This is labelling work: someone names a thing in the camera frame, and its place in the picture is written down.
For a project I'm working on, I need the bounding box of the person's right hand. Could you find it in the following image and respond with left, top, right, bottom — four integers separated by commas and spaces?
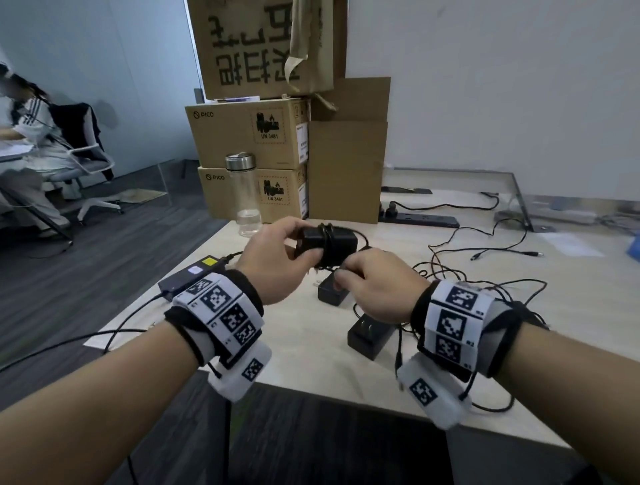
332, 248, 431, 325

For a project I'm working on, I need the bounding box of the cardboard box with warning label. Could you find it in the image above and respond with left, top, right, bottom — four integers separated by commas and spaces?
184, 98, 311, 170
197, 164, 309, 225

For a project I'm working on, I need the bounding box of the black pronged plug adapter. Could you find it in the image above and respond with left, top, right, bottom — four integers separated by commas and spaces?
347, 315, 397, 361

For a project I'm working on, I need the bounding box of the person's left hand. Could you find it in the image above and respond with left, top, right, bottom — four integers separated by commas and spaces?
234, 217, 324, 306

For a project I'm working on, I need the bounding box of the black cable-wrapped power adapter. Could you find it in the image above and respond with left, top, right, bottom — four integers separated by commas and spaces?
295, 223, 359, 269

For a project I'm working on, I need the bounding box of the person's right forearm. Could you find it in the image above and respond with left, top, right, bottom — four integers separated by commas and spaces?
497, 326, 640, 485

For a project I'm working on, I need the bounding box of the black laptop power brick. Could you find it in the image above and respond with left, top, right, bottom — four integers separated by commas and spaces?
157, 255, 232, 301

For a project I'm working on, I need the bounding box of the wrist marker tracker band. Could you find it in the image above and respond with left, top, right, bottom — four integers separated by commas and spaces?
164, 270, 274, 403
395, 280, 551, 431

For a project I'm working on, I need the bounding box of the glass panel with metal frame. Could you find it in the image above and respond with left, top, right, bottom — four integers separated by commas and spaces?
381, 168, 557, 234

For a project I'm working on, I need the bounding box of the black power brick cable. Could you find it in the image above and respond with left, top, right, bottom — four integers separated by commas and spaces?
0, 294, 168, 374

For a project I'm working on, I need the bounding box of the plain brown cardboard box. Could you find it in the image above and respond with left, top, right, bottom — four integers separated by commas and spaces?
306, 76, 392, 225

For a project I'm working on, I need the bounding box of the white office chair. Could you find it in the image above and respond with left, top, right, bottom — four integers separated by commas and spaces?
45, 142, 125, 224

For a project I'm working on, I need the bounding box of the small black power adapter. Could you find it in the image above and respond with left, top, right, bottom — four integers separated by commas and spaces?
317, 272, 352, 307

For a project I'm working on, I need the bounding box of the tangle of black cables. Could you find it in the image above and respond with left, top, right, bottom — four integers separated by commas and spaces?
400, 218, 550, 345

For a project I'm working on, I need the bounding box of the clear water bottle steel cap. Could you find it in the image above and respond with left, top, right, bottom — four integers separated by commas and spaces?
225, 152, 263, 238

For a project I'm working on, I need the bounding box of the right wrist marker tracker band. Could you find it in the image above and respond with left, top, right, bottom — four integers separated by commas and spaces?
395, 280, 551, 431

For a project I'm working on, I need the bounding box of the black cable with barrel plug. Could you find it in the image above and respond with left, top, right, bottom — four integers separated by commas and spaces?
470, 248, 546, 261

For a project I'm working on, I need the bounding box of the person's left forearm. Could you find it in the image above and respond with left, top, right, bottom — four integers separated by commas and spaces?
0, 320, 202, 485

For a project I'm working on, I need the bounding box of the flat cardboard piece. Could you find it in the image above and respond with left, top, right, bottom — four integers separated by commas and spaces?
111, 188, 169, 205

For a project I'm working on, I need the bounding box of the large printed cardboard box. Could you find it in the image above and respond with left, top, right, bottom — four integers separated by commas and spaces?
187, 0, 336, 100

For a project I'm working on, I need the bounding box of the black jacket on chair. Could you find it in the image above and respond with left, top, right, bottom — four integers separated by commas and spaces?
49, 102, 115, 181

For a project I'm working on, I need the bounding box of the left wrist marker tracker band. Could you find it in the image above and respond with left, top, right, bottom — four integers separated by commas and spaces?
164, 270, 274, 403

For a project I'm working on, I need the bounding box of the black power strip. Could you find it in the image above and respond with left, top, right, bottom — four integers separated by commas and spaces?
378, 201, 460, 230

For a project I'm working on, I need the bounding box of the white paper sheet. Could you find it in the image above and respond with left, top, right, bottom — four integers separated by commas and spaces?
539, 232, 606, 258

